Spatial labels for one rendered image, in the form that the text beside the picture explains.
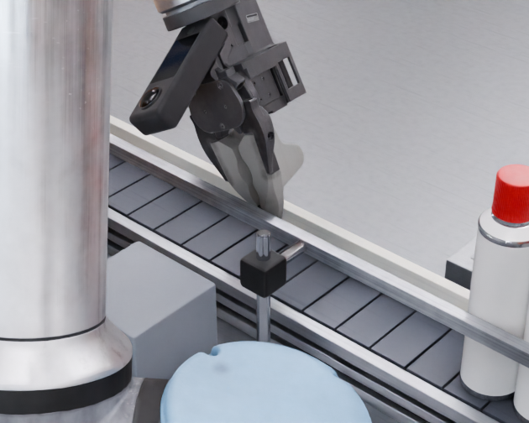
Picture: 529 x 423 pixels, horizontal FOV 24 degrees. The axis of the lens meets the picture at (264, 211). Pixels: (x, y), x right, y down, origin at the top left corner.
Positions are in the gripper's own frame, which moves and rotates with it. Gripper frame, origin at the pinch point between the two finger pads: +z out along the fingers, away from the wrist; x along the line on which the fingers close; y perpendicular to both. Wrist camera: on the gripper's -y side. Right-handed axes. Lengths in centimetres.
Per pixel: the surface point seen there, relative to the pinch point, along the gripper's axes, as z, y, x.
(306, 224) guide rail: 3.1, 3.8, -0.2
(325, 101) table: -1.4, 34.9, 23.4
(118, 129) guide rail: -10.2, 3.8, 22.3
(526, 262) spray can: 6.3, -1.5, -28.3
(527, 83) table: 7, 56, 9
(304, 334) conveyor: 10.2, -5.0, -4.5
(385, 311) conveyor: 11.4, 1.2, -8.8
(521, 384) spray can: 16.5, -2.6, -24.5
